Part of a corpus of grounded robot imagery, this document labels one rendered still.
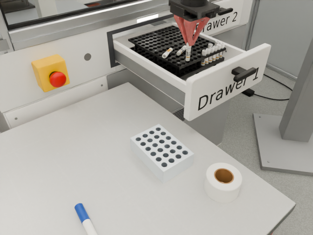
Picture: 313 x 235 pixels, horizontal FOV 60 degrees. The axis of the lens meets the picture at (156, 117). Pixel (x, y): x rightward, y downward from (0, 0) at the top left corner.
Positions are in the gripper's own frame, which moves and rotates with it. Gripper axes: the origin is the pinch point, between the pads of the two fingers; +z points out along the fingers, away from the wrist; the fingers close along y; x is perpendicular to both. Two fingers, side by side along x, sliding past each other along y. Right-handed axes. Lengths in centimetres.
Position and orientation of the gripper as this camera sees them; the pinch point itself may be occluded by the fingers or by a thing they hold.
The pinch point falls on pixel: (189, 41)
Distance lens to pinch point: 68.6
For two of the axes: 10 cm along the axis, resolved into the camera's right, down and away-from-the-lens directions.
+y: -6.1, -5.3, 5.9
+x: -7.9, 4.0, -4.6
